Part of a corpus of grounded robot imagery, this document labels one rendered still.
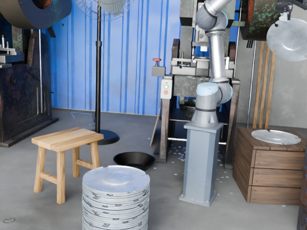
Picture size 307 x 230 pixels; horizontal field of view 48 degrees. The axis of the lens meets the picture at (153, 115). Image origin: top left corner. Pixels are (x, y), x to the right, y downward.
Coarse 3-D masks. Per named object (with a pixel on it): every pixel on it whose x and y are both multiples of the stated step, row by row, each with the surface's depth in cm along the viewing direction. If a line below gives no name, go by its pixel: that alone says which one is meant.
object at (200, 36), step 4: (200, 4) 253; (196, 12) 255; (196, 24) 256; (196, 28) 256; (200, 28) 255; (196, 32) 258; (200, 32) 254; (204, 32) 254; (196, 36) 258; (200, 36) 254; (204, 36) 255; (196, 40) 259; (200, 40) 256; (204, 40) 255
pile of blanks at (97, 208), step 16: (96, 192) 139; (144, 192) 145; (96, 208) 140; (112, 208) 139; (128, 208) 141; (144, 208) 149; (96, 224) 142; (112, 224) 141; (128, 224) 142; (144, 224) 150
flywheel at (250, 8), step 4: (248, 0) 286; (252, 0) 281; (248, 4) 284; (252, 4) 280; (248, 8) 282; (252, 8) 279; (248, 12) 279; (252, 12) 277; (248, 16) 277; (248, 20) 276; (248, 24) 274; (248, 28) 272
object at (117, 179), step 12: (96, 168) 161; (120, 168) 163; (132, 168) 164; (84, 180) 149; (96, 180) 149; (108, 180) 148; (120, 180) 149; (132, 180) 151; (144, 180) 152; (108, 192) 138; (120, 192) 139; (132, 192) 140
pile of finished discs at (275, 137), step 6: (252, 132) 221; (258, 132) 223; (264, 132) 224; (270, 132) 225; (276, 132) 225; (282, 132) 226; (258, 138) 208; (264, 138) 211; (270, 138) 210; (276, 138) 210; (282, 138) 210; (288, 138) 213; (294, 138) 214; (300, 138) 212; (282, 144) 201; (288, 144) 201
